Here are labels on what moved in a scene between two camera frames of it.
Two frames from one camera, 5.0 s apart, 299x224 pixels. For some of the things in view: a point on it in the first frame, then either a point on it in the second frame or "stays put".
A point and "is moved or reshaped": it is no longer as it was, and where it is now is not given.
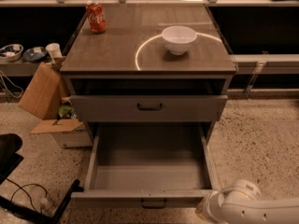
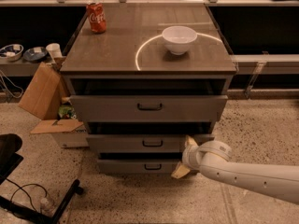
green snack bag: [66, 110] stays put
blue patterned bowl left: [11, 51] stays put
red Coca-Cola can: [96, 17] stays put
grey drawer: [147, 165] is moved or reshaped
